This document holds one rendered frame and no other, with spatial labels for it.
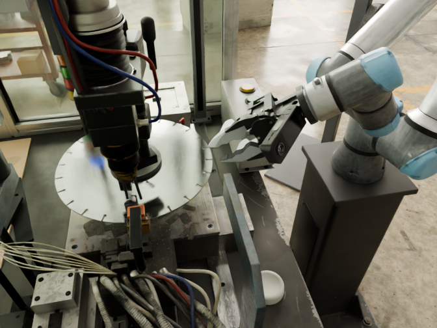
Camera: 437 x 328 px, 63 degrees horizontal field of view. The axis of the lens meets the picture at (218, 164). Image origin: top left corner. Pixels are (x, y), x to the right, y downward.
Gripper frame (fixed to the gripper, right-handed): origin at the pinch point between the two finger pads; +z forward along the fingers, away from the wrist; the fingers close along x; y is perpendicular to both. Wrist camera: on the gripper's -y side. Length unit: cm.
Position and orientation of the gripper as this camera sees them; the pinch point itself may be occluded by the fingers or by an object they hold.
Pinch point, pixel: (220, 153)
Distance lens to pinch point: 73.0
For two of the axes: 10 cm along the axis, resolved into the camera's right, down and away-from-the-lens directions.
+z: -8.3, 3.7, 4.1
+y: 0.8, -6.6, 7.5
